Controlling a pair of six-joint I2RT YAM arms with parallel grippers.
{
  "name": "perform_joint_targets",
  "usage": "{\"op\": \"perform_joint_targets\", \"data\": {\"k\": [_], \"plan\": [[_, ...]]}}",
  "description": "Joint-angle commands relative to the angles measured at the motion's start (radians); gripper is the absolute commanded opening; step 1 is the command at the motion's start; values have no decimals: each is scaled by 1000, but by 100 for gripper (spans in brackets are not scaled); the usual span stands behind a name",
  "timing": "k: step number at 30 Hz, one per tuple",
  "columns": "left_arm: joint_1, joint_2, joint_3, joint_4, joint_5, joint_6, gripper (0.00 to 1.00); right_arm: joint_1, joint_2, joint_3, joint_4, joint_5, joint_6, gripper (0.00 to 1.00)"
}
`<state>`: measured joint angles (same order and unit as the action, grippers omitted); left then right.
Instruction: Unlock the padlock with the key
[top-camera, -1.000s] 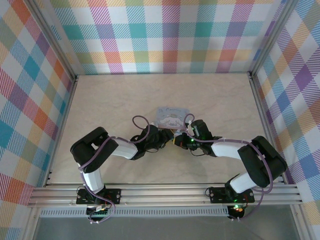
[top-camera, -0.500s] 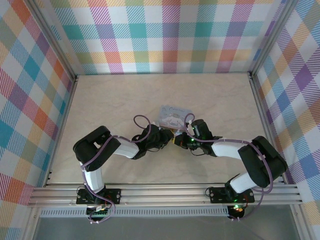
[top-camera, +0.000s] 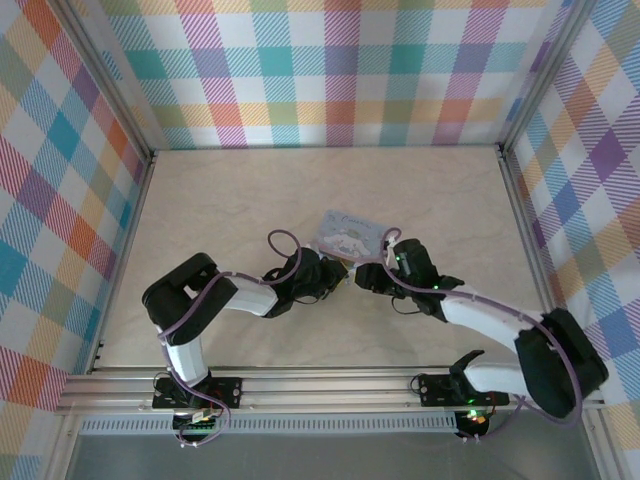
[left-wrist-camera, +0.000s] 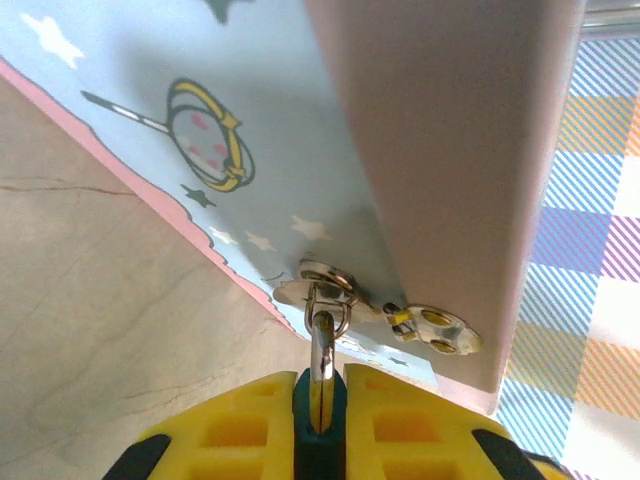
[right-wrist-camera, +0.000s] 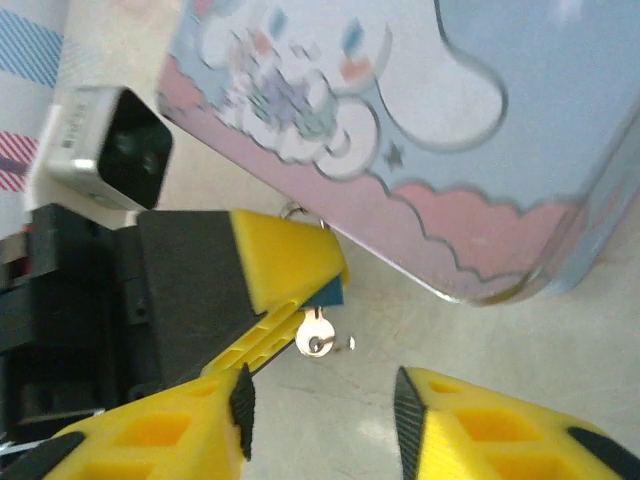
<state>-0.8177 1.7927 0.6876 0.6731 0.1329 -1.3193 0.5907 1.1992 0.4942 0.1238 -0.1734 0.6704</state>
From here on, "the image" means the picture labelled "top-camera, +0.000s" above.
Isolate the aluminium side rail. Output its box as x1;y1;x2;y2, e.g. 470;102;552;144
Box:
494;144;616;480
62;149;160;381

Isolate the grey slotted cable duct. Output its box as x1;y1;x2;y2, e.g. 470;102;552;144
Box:
79;412;461;437

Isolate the aluminium frame post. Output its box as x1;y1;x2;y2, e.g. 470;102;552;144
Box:
494;0;599;161
52;0;159;169

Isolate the controller board with wires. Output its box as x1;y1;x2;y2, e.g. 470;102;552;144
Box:
172;392;232;448
455;405;507;445

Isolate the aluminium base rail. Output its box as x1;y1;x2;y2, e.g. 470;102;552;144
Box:
54;367;607;416

